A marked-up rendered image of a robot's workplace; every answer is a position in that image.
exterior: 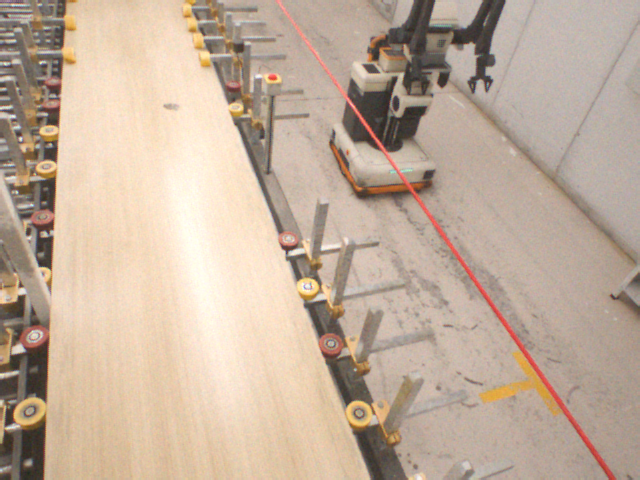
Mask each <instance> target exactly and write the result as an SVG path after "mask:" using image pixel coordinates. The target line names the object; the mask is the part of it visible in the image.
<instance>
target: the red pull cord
mask: <svg viewBox="0 0 640 480"><path fill-rule="evenodd" d="M276 1H277V3H278V4H279V5H280V7H281V8H282V10H283V11H284V13H285V14H286V15H287V17H288V18H289V20H290V21H291V23H292V24H293V25H294V27H295V28H296V30H297V31H298V33H299V34H300V36H301V37H302V38H303V40H304V41H305V43H306V44H307V46H308V47H309V48H310V50H311V51H312V53H313V54H314V56H315V57H316V58H317V60H318V61H319V62H320V63H321V65H322V66H323V67H324V69H325V70H326V72H327V73H328V75H329V76H330V77H331V79H332V80H333V82H334V83H335V85H336V86H337V87H338V89H339V90H340V92H341V93H342V95H343V96H344V97H345V99H346V100H347V102H348V103H349V105H350V106H351V107H352V109H353V110H354V112H355V113H356V115H357V116H358V118H359V119H360V120H361V122H362V123H363V125H364V126H365V128H366V129H367V130H368V132H369V133H370V135H371V136H372V138H373V139H374V140H375V142H376V143H377V145H378V146H379V148H380V149H381V150H382V152H383V153H384V155H385V156H386V158H387V159H388V160H389V162H390V163H391V165H392V166H393V168H394V169H395V170H396V172H397V173H398V175H399V176H400V178H401V179H402V180H403V182H404V183H405V185H406V186H407V188H408V189H409V190H410V192H411V193H412V195H413V196H414V198H415V199H416V201H417V202H418V203H419V205H420V206H421V208H422V209H423V211H424V212H425V213H426V215H427V216H428V218H429V219H430V221H431V222H432V224H433V226H434V227H435V229H436V230H437V232H438V233H439V234H440V236H441V237H442V239H443V240H444V242H445V243H446V244H447V246H448V247H449V249H450V250H451V252H452V253H453V254H454V256H455V257H456V259H457V260H458V262H459V263H460V264H461V266H462V267H463V269H464V270H465V272H466V273H467V274H468V276H469V277H470V279H471V280H472V282H473V283H474V285H475V286H476V287H477V289H478V290H479V292H480V293H481V295H482V296H483V297H484V299H485V300H486V302H487V303H488V305H489V306H490V307H491V309H492V310H493V312H495V314H496V315H497V316H498V318H499V319H500V321H501V322H502V324H503V325H504V326H505V328H506V329H507V331H508V332H509V334H510V335H511V336H512V338H513V339H514V341H515V342H516V344H517V345H518V346H519V348H520V351H521V352H522V354H523V355H524V356H525V358H526V359H527V361H528V362H529V364H530V365H531V367H532V368H533V369H534V371H535V372H536V374H537V375H538V377H539V378H540V379H541V381H542V382H543V384H544V385H545V387H546V388H547V389H548V391H549V392H550V393H551V394H552V396H553V397H554V398H555V399H554V400H555V401H556V403H557V404H558V406H559V407H560V408H561V410H562V411H563V413H564V414H565V416H566V417H567V418H568V420H569V421H570V423H571V424H572V426H573V427H574V428H575V430H576V431H577V433H579V435H580V437H581V439H582V440H583V442H584V443H585V445H586V446H587V448H588V449H589V450H590V452H591V453H592V455H593V456H594V458H595V459H596V460H597V462H598V463H599V464H600V465H601V466H600V467H601V468H602V469H603V471H604V472H605V474H606V475H607V477H608V478H609V479H610V480H617V479H616V477H615V476H614V475H613V473H612V472H611V470H610V469H609V467H608V466H607V465H606V463H605V462H604V461H603V459H602V457H601V456H600V454H599V453H598V452H597V450H596V449H595V447H594V446H593V444H592V443H591V442H590V440H589V439H588V437H587V436H586V435H585V433H584V432H583V430H582V429H581V427H580V426H579V424H578V423H577V421H576V420H575V419H574V417H573V416H572V414H571V413H570V412H569V410H568V409H567V407H566V406H565V405H564V403H563V402H562V400H561V399H560V397H559V396H558V395H557V392H556V390H555V389H553V387H552V386H551V384H550V383H549V382H548V380H547V379H546V377H545V376H544V374H543V373H542V372H541V370H540V369H539V367H538V366H537V365H536V363H535V362H534V360H533V359H532V358H531V356H530V355H529V353H528V352H527V350H526V349H525V348H524V346H523V343H522V342H521V341H520V339H519V338H518V336H517V335H516V334H515V332H514V331H513V329H512V328H511V327H510V325H509V324H508V322H507V321H506V319H505V318H504V317H503V315H502V314H501V312H500V311H499V310H498V308H497V307H496V306H495V305H494V304H493V302H492V301H491V299H490V298H489V296H488V295H487V294H486V292H485V291H484V289H483V288H482V287H481V285H480V284H479V282H478V281H477V280H476V278H475V277H474V275H473V274H472V272H471V271H470V270H469V268H468V267H467V265H466V264H465V263H464V261H463V260H462V258H461V257H460V256H459V254H458V253H457V251H456V250H455V248H454V247H453V246H452V244H451V243H450V241H449V240H448V239H447V237H446V236H445V234H444V233H443V232H442V230H441V229H440V227H439V226H438V224H437V222H436V221H435V219H434V218H433V216H432V215H431V214H430V212H429V211H428V209H427V208H426V207H425V205H424V204H423V202H422V201H421V199H420V198H419V197H418V195H417V194H416V192H415V191H414V190H413V188H412V187H411V185H410V184H409V183H408V181H407V180H406V178H405V177H404V175H403V174H402V173H401V171H400V170H399V168H398V167H397V166H396V164H395V163H394V161H393V160H392V159H391V157H390V156H389V154H388V153H387V151H386V150H385V149H384V147H383V146H382V144H381V143H380V142H379V140H378V139H377V137H376V136H375V135H374V133H373V132H372V130H371V129H370V128H369V126H368V125H367V123H366V122H365V120H364V119H363V118H362V116H361V115H360V113H359V112H358V111H357V109H356V108H355V106H354V105H353V104H352V102H351V101H350V99H349V98H348V96H347V95H346V94H345V92H344V91H343V89H342V88H341V87H340V85H339V84H338V82H337V81H336V80H335V78H334V77H333V75H332V74H331V72H330V71H329V70H328V68H327V67H326V65H325V64H324V63H323V61H322V60H321V59H320V58H319V57H318V55H317V54H316V52H315V51H314V49H313V48H312V47H311V45H310V44H309V42H308V41H307V40H306V38H305V37H304V35H303V34H302V33H301V31H300V30H299V28H298V27H297V25H296V24H295V23H294V21H293V20H292V18H291V17H290V16H289V14H288V13H287V11H286V10H285V9H284V7H283V6H282V4H281V3H280V1H279V0H276Z"/></svg>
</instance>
